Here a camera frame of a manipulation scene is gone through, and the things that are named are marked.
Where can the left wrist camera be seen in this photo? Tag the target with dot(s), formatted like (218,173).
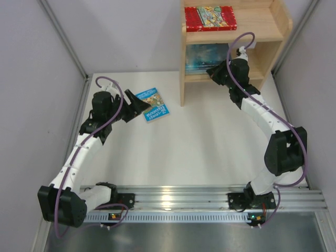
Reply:
(112,88)

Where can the slotted grey cable duct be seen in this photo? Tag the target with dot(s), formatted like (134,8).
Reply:
(173,217)

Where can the right aluminium frame post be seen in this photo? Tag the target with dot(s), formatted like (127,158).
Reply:
(303,77)

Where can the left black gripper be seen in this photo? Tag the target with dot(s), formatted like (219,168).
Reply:
(128,111)

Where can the dark blue ocean book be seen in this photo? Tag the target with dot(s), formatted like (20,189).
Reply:
(200,57)

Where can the bright blue illustrated book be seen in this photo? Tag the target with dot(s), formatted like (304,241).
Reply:
(157,109)

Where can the aluminium mounting rail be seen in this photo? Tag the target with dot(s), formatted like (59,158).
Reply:
(212,198)

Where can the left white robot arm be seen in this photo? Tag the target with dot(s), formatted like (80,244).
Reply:
(61,201)

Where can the aluminium frame post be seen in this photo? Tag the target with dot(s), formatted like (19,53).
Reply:
(303,77)
(74,79)

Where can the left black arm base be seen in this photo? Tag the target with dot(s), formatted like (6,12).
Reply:
(127,199)

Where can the red illustrated book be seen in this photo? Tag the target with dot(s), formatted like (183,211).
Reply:
(210,18)

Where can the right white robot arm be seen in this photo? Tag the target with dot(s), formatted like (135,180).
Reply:
(287,146)

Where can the left aluminium frame post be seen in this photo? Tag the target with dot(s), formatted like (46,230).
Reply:
(74,79)

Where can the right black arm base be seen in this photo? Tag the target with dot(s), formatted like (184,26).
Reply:
(241,201)

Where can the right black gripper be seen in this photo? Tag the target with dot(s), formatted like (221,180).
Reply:
(219,74)

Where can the wooden two-tier shelf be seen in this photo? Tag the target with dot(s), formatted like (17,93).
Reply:
(271,23)

